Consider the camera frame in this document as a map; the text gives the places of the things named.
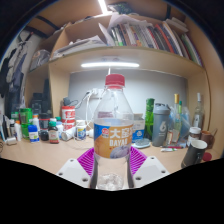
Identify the red and white canister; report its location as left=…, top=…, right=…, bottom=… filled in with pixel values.
left=60, top=105, right=77, bottom=131

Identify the blue and white box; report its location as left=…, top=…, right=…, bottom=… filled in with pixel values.
left=132, top=113, right=146, bottom=144

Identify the tall clear glass bottle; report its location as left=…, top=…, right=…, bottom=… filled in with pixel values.
left=192, top=92, right=206, bottom=131

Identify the teal oval case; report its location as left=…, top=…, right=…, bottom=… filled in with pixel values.
left=134, top=138, right=152, bottom=149

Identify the wooden shelf unit with books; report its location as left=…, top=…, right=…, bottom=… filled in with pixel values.
left=24, top=3, right=214, bottom=111

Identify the clear red-capped drink bottle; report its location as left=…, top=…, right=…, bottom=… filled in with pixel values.
left=93, top=73, right=135, bottom=192

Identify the white-lidded brown jar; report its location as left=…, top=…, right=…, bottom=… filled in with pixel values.
left=187, top=126, right=202, bottom=148

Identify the shelf light bar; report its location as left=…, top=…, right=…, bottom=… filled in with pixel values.
left=80, top=61, right=141, bottom=69

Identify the white jar with blue lid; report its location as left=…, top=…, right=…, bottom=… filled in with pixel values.
left=27, top=124, right=40, bottom=144

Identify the black mug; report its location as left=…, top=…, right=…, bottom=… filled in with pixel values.
left=180, top=139, right=208, bottom=169

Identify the yellow-capped glass bottle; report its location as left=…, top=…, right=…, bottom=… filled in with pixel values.
left=171, top=93, right=183, bottom=144

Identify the grey shaker bottle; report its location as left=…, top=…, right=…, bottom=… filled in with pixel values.
left=151, top=103, right=172, bottom=148

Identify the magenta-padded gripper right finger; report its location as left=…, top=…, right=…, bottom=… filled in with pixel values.
left=126, top=145, right=171, bottom=190

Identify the dark bottle with green cap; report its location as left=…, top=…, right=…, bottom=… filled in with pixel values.
left=48, top=120, right=60, bottom=145

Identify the ceiling light tube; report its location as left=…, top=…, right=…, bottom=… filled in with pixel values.
left=97, top=0, right=109, bottom=15

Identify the white lying tube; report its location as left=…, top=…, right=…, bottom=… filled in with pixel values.
left=60, top=126, right=77, bottom=142

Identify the green-capped glass bottle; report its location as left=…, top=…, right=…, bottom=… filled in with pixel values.
left=178, top=100, right=184, bottom=134

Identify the green container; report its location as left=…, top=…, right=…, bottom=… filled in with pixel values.
left=18, top=107, right=34, bottom=139

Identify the black box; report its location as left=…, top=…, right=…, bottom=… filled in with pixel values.
left=29, top=79, right=53, bottom=116

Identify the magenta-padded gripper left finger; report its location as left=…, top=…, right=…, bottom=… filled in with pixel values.
left=55, top=147, right=100, bottom=190

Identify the green glass bottle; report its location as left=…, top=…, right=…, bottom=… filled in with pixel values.
left=144, top=97, right=156, bottom=141

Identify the pen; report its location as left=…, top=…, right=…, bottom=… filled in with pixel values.
left=160, top=147, right=178, bottom=153

